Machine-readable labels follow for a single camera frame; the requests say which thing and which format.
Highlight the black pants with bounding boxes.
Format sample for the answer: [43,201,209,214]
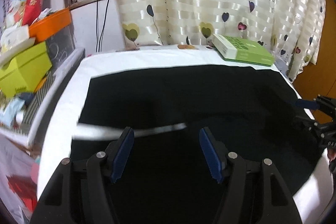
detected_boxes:
[79,65,323,223]

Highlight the person's right hand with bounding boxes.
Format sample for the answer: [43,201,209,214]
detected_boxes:
[327,148,336,174]

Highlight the brown wooden wardrobe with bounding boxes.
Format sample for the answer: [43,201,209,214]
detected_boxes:
[294,0,336,100]

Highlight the white bed sheet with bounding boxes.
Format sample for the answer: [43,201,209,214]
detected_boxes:
[37,46,334,223]

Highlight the green flat box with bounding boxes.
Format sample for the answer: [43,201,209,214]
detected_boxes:
[213,34,274,67]

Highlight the cream heart pattern curtain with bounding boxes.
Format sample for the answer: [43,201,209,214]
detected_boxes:
[118,0,326,81]

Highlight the lime green shoe box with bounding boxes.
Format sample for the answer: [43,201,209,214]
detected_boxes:
[0,42,52,98]

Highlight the orange box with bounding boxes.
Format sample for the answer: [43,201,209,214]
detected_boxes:
[29,8,72,44]

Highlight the white tissue pack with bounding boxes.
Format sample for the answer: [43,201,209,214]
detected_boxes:
[1,25,30,51]

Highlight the black hanging cable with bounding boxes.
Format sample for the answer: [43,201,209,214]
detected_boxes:
[94,0,117,53]

